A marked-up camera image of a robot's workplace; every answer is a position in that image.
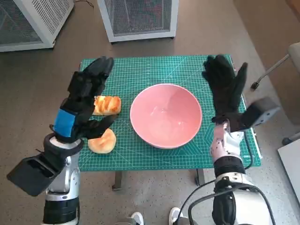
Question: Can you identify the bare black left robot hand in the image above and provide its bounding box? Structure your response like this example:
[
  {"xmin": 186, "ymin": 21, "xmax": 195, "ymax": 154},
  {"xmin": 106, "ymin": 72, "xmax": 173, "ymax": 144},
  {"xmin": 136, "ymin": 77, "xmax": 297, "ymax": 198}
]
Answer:
[{"xmin": 52, "ymin": 56, "xmax": 118, "ymax": 144}]

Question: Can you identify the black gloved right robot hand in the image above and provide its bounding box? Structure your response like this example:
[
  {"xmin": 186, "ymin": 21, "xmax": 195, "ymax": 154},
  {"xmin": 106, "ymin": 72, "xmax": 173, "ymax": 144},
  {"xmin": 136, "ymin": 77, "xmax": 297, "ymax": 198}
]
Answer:
[{"xmin": 202, "ymin": 54, "xmax": 248, "ymax": 118}]

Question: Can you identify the long braided toy bread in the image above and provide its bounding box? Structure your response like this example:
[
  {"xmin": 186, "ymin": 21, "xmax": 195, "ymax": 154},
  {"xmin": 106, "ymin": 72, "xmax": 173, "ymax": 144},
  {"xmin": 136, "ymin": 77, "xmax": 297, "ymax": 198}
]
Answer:
[{"xmin": 92, "ymin": 95, "xmax": 122, "ymax": 116}]

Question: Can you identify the round toy bread bun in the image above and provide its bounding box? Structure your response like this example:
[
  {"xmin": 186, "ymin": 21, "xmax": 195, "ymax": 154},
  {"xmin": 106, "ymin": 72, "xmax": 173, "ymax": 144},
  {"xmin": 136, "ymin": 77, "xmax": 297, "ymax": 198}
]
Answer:
[{"xmin": 88, "ymin": 128, "xmax": 117, "ymax": 155}]

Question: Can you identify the pink bowl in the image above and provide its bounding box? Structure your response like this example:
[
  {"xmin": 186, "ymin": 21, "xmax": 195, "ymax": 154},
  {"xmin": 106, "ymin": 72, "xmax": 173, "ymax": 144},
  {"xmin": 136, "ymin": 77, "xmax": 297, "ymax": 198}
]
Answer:
[{"xmin": 129, "ymin": 83, "xmax": 203, "ymax": 150}]

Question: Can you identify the green cutting mat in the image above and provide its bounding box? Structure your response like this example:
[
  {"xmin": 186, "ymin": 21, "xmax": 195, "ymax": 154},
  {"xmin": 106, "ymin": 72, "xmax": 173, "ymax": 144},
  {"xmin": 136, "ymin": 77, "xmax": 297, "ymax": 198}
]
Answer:
[{"xmin": 78, "ymin": 53, "xmax": 262, "ymax": 172}]

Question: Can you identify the wide white mesh cabinet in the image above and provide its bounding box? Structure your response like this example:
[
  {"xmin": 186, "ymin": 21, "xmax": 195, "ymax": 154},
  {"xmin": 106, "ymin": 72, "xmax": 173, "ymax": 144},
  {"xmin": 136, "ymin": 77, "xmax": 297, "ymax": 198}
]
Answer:
[{"xmin": 0, "ymin": 0, "xmax": 75, "ymax": 53}]

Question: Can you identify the grey table leg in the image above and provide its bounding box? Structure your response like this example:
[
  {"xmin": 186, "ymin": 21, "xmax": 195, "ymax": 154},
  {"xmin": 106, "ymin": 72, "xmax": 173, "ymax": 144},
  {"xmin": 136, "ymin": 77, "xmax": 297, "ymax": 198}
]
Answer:
[
  {"xmin": 112, "ymin": 170, "xmax": 128, "ymax": 192},
  {"xmin": 194, "ymin": 168, "xmax": 206, "ymax": 187}
]

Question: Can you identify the narrow white mesh cabinet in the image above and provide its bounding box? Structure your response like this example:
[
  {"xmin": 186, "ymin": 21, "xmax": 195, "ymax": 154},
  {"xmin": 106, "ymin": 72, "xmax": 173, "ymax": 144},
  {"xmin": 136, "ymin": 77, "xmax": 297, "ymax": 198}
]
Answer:
[{"xmin": 97, "ymin": 0, "xmax": 180, "ymax": 43}]

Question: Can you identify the white flat panel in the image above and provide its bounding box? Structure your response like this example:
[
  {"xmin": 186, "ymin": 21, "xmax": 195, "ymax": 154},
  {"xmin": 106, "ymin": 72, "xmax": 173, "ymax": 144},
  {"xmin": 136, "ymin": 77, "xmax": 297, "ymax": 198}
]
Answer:
[{"xmin": 277, "ymin": 140, "xmax": 300, "ymax": 190}]

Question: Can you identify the white right foot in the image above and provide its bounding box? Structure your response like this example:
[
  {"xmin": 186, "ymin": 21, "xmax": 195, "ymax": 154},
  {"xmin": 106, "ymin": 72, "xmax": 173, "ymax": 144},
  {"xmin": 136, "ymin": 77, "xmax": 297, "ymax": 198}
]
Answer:
[{"xmin": 169, "ymin": 207, "xmax": 185, "ymax": 225}]

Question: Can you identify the white foot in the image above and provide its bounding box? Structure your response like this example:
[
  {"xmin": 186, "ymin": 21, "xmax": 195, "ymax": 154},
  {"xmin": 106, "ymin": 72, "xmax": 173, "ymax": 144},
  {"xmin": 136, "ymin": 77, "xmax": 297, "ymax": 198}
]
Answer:
[
  {"xmin": 169, "ymin": 207, "xmax": 185, "ymax": 225},
  {"xmin": 130, "ymin": 212, "xmax": 145, "ymax": 225}
]

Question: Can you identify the white left foot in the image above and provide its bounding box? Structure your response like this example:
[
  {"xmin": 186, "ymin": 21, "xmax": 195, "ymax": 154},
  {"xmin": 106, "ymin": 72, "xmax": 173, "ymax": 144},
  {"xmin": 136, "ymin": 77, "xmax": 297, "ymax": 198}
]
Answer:
[{"xmin": 130, "ymin": 212, "xmax": 145, "ymax": 225}]

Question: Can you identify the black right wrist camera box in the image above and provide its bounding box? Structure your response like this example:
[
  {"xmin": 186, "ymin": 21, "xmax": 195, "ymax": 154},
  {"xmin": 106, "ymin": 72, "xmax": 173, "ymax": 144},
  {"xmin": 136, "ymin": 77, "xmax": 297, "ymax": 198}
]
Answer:
[{"xmin": 231, "ymin": 97, "xmax": 281, "ymax": 132}]

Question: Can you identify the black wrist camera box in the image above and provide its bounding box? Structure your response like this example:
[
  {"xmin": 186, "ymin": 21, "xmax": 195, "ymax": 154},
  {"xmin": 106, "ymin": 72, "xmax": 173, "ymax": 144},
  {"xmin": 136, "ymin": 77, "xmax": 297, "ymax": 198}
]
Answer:
[
  {"xmin": 231, "ymin": 97, "xmax": 281, "ymax": 132},
  {"xmin": 6, "ymin": 152, "xmax": 68, "ymax": 197}
]

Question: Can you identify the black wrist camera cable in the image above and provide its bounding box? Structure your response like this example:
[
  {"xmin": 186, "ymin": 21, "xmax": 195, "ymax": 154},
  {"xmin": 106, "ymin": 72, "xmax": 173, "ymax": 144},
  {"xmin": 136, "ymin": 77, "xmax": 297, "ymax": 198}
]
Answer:
[{"xmin": 243, "ymin": 130, "xmax": 255, "ymax": 169}]

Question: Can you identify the thin black floor cable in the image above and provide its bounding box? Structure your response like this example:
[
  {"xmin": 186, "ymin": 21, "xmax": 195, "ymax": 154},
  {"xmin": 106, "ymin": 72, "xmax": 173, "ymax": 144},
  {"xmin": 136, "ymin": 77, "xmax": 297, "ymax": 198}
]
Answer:
[{"xmin": 74, "ymin": 0, "xmax": 94, "ymax": 9}]

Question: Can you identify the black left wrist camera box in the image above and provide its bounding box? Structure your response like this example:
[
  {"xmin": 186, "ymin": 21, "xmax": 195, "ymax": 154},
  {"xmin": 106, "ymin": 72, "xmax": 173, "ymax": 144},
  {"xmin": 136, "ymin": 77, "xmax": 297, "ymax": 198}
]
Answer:
[{"xmin": 6, "ymin": 152, "xmax": 68, "ymax": 197}]

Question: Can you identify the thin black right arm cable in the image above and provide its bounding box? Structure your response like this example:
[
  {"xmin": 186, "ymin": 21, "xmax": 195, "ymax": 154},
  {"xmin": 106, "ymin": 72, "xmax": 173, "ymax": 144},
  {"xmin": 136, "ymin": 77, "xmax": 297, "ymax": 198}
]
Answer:
[{"xmin": 179, "ymin": 179, "xmax": 217, "ymax": 225}]

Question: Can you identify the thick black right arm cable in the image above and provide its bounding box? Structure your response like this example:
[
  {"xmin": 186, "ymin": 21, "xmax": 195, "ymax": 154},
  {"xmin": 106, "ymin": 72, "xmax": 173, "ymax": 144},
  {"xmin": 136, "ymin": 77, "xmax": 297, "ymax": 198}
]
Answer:
[{"xmin": 187, "ymin": 186, "xmax": 276, "ymax": 225}]

